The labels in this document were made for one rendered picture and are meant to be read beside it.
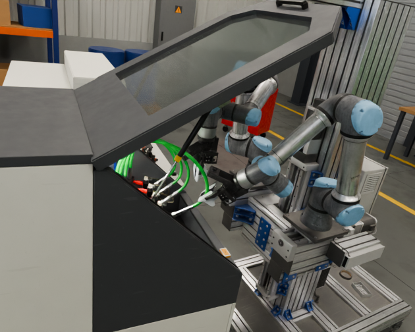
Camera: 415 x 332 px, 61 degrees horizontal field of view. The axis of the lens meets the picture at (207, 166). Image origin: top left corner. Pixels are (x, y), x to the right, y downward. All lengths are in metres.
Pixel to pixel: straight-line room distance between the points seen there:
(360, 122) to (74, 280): 1.09
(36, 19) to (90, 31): 1.64
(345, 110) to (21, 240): 1.15
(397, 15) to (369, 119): 0.62
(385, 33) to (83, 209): 1.44
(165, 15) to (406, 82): 4.95
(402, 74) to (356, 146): 6.47
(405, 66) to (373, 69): 6.01
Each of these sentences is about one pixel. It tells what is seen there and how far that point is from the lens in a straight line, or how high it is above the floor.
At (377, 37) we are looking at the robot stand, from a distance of 1.78.
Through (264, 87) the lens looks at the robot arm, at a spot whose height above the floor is 1.60.
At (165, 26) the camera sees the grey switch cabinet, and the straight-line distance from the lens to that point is 7.96.
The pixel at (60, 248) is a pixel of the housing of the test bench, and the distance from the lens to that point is 1.14.
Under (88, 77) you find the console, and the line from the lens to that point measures 1.65.
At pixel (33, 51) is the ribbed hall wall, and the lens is 7.73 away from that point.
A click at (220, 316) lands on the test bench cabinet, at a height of 0.73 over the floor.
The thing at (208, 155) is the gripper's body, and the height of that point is 1.34.
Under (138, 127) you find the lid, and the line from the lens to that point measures 1.01.
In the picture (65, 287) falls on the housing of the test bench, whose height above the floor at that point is 1.04.
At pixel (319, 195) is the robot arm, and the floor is 1.21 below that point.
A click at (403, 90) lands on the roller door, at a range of 7.80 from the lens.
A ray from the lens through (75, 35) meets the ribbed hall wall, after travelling 7.83.
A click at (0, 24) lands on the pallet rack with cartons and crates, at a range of 6.48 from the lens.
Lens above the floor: 1.90
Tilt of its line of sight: 24 degrees down
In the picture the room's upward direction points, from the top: 9 degrees clockwise
